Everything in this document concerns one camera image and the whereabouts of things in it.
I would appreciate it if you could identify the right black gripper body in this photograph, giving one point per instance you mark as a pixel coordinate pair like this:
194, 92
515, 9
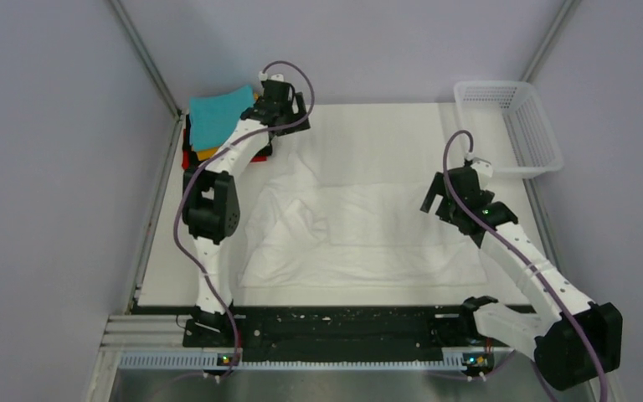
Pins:
447, 210

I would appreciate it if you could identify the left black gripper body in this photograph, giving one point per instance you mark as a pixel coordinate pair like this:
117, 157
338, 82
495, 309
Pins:
287, 111

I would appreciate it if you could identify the white t shirt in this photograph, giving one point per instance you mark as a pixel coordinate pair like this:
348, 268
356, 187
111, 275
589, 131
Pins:
363, 228

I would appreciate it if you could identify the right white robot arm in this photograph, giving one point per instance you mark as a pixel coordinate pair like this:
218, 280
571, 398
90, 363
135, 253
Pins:
571, 339

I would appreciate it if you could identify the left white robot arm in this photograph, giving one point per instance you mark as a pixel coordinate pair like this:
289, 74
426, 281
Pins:
210, 208

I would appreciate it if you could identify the folded cyan t shirt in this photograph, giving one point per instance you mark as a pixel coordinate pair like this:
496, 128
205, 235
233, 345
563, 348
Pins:
216, 119

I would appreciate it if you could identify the white plastic basket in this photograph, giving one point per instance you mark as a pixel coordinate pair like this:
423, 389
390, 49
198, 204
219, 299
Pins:
509, 125

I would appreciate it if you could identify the folded black t shirt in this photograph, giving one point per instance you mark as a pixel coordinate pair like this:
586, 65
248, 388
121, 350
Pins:
187, 145

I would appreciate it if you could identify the folded red t shirt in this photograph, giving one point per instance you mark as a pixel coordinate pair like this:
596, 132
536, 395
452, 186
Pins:
193, 159

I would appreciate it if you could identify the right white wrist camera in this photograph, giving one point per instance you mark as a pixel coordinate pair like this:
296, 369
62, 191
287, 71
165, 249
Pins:
482, 167

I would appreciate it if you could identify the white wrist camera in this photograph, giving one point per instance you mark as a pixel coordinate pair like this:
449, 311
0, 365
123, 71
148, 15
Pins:
482, 167
264, 76

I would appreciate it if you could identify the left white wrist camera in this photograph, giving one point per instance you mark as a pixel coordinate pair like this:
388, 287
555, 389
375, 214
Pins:
264, 76

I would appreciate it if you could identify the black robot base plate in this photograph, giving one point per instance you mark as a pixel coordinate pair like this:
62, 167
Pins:
338, 334

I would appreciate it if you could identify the white slotted cable duct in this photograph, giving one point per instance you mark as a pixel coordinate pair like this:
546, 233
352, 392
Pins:
200, 360

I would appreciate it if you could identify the aluminium frame rail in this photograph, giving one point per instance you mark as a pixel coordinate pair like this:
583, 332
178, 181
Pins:
130, 332

